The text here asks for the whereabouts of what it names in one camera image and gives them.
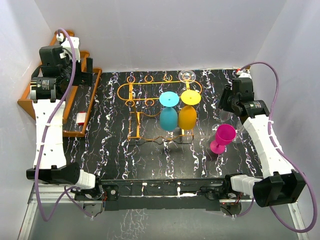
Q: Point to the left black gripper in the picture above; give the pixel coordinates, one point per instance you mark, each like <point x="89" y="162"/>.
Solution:
<point x="83" y="78"/>

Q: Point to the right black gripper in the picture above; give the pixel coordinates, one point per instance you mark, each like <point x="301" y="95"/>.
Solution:
<point x="223" y="104"/>

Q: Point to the clear wine glass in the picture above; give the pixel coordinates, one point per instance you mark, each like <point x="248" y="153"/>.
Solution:
<point x="222" y="118"/>
<point x="240" y="129"/>
<point x="186" y="77"/>

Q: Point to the yellow plastic wine glass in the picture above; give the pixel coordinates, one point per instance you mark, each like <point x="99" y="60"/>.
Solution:
<point x="187" y="116"/>

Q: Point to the blue plastic wine glass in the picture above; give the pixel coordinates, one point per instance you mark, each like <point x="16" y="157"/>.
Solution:
<point x="169" y="116"/>

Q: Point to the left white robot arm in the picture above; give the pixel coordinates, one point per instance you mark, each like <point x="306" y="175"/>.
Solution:
<point x="50" y="165"/>

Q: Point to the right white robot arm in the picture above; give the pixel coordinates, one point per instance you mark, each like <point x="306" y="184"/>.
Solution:
<point x="281" y="184"/>

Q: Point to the magenta plastic wine glass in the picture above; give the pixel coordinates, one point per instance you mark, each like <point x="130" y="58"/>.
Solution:
<point x="224" y="135"/>

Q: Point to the orange wooden shelf rack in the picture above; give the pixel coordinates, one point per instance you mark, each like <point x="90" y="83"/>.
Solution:
<point x="79" y="99"/>

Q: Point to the small white red box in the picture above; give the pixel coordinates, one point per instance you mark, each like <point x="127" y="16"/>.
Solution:
<point x="81" y="118"/>

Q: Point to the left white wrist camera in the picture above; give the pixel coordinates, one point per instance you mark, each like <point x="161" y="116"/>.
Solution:
<point x="66" y="46"/>

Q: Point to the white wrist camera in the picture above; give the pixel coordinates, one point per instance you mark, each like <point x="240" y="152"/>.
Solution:
<point x="243" y="74"/>
<point x="66" y="46"/>

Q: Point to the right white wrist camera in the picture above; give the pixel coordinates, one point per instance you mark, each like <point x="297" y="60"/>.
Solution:
<point x="243" y="74"/>

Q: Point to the gold wire wine glass rack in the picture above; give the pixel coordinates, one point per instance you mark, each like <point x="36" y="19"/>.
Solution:
<point x="142" y="99"/>

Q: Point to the black base rail with electronics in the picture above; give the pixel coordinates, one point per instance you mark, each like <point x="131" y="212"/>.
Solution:
<point x="210" y="194"/>

